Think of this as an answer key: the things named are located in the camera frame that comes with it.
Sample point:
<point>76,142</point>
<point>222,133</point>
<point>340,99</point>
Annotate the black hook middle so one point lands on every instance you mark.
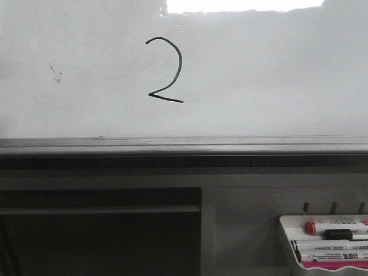
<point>333,208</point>

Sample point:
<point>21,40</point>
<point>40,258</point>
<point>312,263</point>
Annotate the red capped white marker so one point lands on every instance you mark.
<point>314,228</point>

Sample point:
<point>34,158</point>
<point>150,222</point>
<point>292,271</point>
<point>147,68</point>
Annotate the grey aluminium whiteboard frame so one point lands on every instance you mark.
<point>183,146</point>

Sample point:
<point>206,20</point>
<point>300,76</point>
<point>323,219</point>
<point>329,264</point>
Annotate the pink eraser strip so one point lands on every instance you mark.
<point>335,265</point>

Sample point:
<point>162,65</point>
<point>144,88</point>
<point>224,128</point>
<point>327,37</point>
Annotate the black hook left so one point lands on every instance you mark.
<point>305,208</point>

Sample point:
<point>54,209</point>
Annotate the white plastic marker tray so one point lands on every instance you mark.
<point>291,227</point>

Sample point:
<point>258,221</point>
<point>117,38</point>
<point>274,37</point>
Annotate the black hook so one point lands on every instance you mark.
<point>305,208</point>
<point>333,208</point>
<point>361,208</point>

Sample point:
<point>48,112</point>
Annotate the black hook right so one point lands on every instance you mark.
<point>361,208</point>

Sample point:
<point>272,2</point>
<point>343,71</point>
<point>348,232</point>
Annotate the white marker with barcode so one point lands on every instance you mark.
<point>302,245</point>

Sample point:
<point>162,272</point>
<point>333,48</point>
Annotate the white whiteboard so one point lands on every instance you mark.
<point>183,68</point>

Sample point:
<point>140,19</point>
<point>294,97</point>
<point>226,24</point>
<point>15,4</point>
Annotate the grey cabinet with shelf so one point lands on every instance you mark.
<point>165,215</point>

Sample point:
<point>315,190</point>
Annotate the white marker with logo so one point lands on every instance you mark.
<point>331,256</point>

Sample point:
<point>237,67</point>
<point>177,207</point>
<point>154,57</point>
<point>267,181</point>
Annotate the black capped white marker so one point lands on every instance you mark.
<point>343,234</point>

